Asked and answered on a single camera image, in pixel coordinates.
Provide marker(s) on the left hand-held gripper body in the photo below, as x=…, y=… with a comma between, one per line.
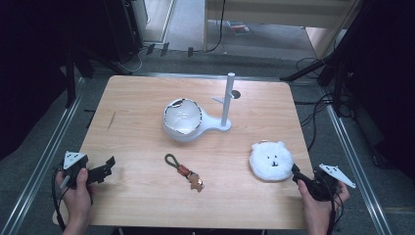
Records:
x=75, y=162

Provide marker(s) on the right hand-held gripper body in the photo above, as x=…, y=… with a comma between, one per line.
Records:
x=328, y=182

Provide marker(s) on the person's right hand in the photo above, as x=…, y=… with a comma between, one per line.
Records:
x=314, y=209

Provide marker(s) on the person's left hand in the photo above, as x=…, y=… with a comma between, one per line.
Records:
x=77, y=199

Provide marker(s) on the white fluffy bear pouch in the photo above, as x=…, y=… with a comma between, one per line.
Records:
x=271, y=161

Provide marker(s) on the white bowl stand with pole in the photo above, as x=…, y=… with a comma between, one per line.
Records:
x=187, y=120

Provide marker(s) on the black tripod stand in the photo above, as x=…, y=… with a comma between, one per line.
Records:
x=313, y=67

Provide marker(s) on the dark cabinet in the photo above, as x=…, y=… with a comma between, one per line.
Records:
x=122, y=29

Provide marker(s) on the red booklet on floor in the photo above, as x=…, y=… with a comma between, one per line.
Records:
x=239, y=27

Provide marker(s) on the light wooden cabinet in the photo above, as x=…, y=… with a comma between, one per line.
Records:
x=277, y=13

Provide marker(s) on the metal floor rail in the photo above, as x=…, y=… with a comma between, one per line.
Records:
x=355, y=169
x=39, y=163

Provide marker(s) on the black metal stand post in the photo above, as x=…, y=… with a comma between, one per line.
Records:
x=70, y=78

